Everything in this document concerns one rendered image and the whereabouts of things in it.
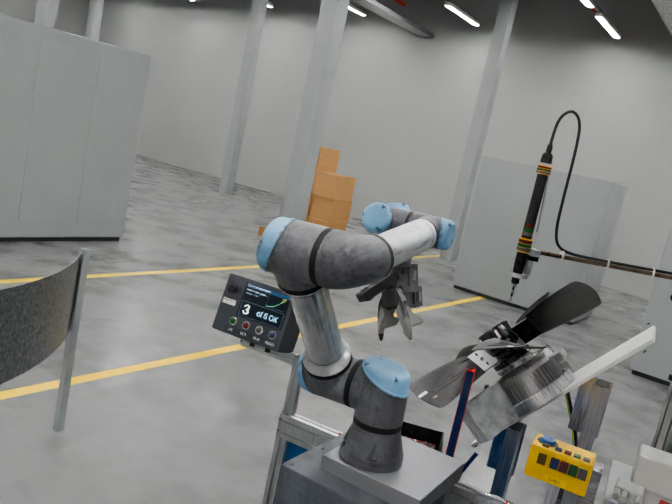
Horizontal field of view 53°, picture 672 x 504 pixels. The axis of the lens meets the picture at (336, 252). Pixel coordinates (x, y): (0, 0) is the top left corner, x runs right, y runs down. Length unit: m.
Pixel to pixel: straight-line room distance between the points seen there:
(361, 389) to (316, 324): 0.21
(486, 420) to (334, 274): 1.14
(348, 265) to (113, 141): 7.18
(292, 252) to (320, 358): 0.34
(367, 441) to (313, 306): 0.36
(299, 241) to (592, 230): 8.23
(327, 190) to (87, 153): 3.78
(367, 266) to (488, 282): 8.57
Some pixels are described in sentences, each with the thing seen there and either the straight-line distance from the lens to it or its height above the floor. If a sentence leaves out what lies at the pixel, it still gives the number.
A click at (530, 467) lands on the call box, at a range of 1.96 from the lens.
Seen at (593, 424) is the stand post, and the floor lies 1.02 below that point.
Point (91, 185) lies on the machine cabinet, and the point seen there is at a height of 0.67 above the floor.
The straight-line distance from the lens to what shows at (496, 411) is 2.30.
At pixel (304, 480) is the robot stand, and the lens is 1.61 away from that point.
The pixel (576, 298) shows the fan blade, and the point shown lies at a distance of 2.36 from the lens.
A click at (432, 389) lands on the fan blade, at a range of 2.30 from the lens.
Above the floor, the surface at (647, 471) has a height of 0.93.
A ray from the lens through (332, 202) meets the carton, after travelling 10.28.
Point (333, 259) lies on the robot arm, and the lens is 1.25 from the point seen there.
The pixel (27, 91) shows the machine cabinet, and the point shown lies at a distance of 7.69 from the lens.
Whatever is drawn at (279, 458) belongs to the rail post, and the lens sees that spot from 2.29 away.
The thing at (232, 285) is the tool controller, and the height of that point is 1.22.
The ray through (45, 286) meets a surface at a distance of 3.06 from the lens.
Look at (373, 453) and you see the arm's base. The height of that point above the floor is 1.08.
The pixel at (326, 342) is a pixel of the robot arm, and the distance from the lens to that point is 1.50.
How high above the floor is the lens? 1.75
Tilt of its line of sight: 9 degrees down
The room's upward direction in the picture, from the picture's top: 12 degrees clockwise
